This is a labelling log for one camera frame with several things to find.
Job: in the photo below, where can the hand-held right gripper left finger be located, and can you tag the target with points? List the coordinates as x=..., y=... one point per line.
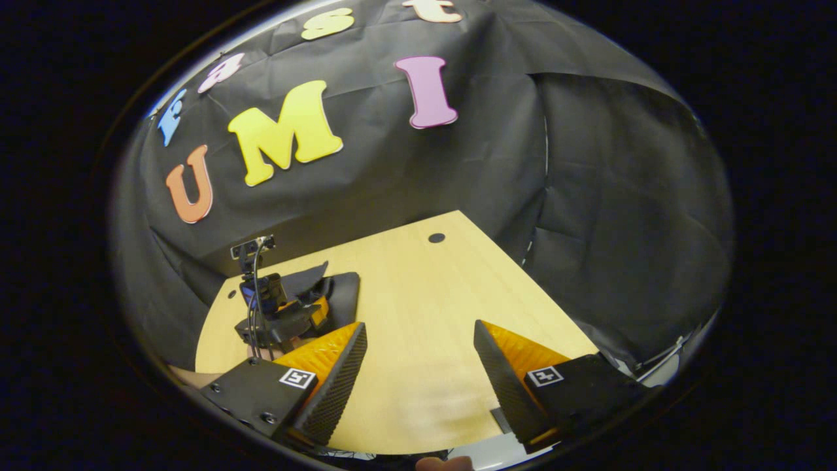
x=333, y=386

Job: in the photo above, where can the dark grey jeans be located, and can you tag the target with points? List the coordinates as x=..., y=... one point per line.
x=343, y=294

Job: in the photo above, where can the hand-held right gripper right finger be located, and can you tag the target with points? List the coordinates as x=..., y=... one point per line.
x=507, y=392

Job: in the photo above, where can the black backdrop cloth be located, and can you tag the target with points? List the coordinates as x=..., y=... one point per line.
x=458, y=170

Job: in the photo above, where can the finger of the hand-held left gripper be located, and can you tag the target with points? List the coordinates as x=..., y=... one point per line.
x=320, y=313

